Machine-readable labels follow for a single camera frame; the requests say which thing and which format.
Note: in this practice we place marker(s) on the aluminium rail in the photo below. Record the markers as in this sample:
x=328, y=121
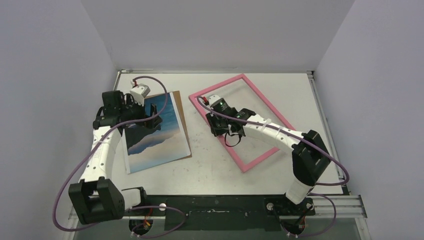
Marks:
x=341, y=206

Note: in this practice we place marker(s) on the blue landscape photo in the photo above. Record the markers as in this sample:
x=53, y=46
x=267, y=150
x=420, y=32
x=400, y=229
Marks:
x=133, y=135

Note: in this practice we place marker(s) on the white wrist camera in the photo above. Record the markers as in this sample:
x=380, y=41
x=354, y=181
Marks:
x=140, y=92
x=213, y=99

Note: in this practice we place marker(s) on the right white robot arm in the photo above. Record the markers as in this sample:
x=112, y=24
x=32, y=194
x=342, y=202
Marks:
x=310, y=157

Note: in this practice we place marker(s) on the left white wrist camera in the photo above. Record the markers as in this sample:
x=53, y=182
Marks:
x=140, y=92

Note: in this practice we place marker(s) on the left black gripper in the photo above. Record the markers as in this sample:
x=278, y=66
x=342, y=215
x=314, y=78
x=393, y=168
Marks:
x=131, y=102

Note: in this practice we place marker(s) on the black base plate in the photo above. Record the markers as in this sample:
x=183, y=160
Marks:
x=221, y=222

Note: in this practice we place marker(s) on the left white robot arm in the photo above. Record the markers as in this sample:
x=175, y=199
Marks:
x=95, y=198

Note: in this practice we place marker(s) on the brown cardboard backing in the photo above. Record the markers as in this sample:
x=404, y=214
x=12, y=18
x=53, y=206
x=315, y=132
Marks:
x=171, y=142

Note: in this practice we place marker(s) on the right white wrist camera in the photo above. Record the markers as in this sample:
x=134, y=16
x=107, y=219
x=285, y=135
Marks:
x=213, y=99

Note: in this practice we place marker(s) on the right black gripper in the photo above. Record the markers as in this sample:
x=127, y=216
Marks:
x=216, y=124

